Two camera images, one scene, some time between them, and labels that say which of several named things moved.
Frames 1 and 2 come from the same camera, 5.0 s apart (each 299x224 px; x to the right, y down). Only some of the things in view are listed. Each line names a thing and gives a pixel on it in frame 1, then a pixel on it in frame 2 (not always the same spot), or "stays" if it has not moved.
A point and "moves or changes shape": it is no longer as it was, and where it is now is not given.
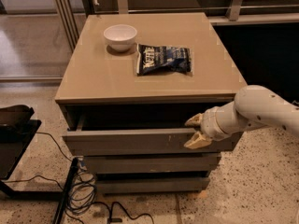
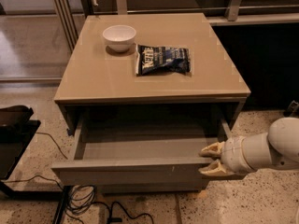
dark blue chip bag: x=157 y=58 stays
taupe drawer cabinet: x=132 y=82 stays
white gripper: x=209 y=125 to x=233 y=155
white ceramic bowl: x=121 y=37 stays
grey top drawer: x=144 y=142 moves or changes shape
